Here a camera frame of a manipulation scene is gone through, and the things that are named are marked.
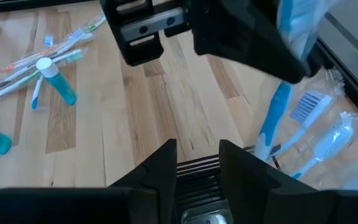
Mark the orange toothbrush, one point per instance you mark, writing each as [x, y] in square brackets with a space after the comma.
[26, 59]

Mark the green blue toothbrush in wrapper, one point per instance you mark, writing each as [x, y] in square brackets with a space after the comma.
[79, 32]

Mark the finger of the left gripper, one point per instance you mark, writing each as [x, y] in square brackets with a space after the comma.
[315, 62]
[235, 31]

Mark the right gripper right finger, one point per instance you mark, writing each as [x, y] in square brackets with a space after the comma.
[247, 193]

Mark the red toothbrush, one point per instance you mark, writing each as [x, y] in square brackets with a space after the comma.
[14, 76]

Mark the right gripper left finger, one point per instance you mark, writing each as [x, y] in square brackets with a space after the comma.
[154, 186]

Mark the white toothbrush blue bristles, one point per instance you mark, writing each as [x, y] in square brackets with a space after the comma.
[309, 109]

